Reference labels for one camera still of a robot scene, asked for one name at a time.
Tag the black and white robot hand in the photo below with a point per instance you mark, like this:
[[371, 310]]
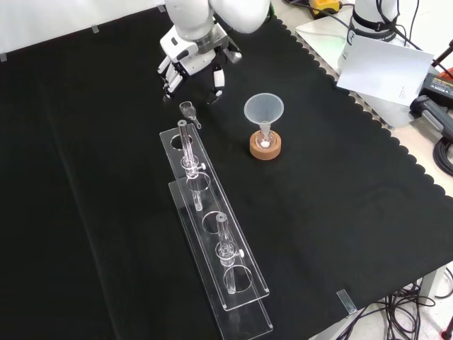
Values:
[[193, 60]]

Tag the clear glass weighing funnel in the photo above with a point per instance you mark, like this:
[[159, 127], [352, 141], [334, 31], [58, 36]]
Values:
[[188, 110]]

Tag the translucent plastic funnel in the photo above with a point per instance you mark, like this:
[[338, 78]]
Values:
[[263, 110]]

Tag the clear acrylic funnel stand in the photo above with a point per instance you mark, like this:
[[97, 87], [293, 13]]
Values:
[[212, 226]]

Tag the small round-bottom glass flask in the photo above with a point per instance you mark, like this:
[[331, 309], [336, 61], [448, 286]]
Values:
[[264, 141]]

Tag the yellow stop button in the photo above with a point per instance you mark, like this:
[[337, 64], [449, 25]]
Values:
[[326, 5]]

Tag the black scalloped cloth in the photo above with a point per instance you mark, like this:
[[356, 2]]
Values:
[[106, 177]]

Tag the white paper sheet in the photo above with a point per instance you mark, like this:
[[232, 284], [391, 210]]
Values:
[[384, 69]]

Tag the black device with orange label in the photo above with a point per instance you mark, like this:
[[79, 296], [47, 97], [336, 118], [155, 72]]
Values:
[[437, 92]]

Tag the black tripod leg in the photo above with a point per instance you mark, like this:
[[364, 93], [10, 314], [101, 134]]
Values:
[[442, 56]]

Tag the clear tape strip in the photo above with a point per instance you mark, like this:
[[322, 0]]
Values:
[[347, 301]]

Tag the grey table leg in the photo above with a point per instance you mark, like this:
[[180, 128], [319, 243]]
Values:
[[432, 283]]

